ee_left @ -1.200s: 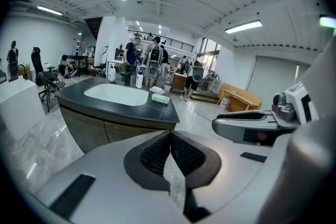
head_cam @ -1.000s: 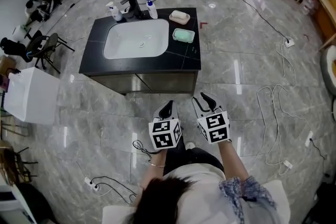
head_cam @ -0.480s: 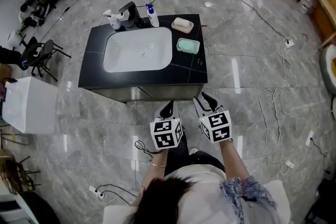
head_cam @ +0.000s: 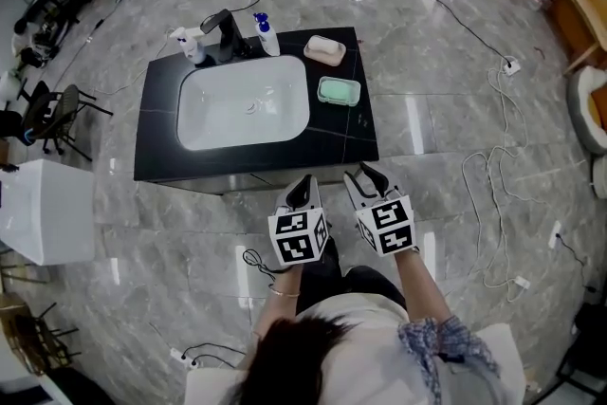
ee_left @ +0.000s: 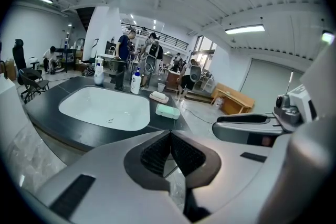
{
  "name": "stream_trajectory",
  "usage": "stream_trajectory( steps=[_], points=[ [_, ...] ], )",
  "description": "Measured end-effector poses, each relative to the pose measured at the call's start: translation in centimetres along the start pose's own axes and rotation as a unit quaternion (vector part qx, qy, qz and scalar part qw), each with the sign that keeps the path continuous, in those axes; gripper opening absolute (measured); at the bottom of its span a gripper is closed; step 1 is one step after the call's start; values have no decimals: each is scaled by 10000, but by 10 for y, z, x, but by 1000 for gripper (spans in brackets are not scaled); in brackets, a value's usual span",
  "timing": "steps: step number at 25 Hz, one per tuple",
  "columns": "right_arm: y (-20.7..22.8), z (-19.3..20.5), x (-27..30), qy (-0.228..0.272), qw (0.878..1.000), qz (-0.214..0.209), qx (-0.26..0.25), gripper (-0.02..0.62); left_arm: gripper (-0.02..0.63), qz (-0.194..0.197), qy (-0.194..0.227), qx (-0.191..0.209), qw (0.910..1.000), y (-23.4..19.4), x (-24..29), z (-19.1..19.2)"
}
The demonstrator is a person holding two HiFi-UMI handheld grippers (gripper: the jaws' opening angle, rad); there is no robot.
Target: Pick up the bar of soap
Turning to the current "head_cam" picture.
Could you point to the white power strip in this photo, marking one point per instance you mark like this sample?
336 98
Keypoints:
522 282
511 66
185 358
555 234

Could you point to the person's left forearm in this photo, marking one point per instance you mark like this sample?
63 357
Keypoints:
284 308

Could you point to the white box table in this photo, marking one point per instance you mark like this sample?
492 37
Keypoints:
47 208

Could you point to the black chair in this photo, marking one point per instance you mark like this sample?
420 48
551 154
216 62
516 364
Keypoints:
61 114

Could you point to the light wooden desk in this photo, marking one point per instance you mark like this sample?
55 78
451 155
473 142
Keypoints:
569 0

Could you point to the dark wooden chair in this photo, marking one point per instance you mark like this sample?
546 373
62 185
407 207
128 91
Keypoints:
33 336

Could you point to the pink soap dish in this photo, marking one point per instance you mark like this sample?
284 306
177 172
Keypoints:
339 58

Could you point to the white bottle blue pump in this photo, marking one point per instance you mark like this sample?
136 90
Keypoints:
269 40

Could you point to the grey round floor cushion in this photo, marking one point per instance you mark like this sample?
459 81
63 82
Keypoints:
600 178

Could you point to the white spray bottle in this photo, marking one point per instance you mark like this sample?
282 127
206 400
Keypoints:
192 47

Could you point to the translucent soap dish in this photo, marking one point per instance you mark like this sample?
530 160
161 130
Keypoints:
358 86

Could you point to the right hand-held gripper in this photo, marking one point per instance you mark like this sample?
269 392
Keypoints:
391 225

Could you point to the black faucet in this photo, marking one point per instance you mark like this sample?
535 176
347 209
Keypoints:
227 38

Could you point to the blue checked cloth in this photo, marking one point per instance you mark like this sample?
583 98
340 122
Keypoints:
427 341

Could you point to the person's white shirt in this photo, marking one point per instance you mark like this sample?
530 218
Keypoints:
374 336

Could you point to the person's black trousers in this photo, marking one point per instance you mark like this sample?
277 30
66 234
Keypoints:
360 284

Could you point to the dark wooden sink cabinet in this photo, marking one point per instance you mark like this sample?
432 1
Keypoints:
341 142

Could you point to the orange cushion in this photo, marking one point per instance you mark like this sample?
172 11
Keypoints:
598 109

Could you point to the person's right forearm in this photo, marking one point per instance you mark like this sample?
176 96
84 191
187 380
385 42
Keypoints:
422 289

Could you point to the green soap bar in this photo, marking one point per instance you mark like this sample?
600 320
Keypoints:
337 91

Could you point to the white sink basin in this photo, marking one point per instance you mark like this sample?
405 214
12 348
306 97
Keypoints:
242 109

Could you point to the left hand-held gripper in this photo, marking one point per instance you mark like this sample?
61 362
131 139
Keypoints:
294 242

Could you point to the grey beanbag seat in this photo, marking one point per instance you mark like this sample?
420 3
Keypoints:
581 109

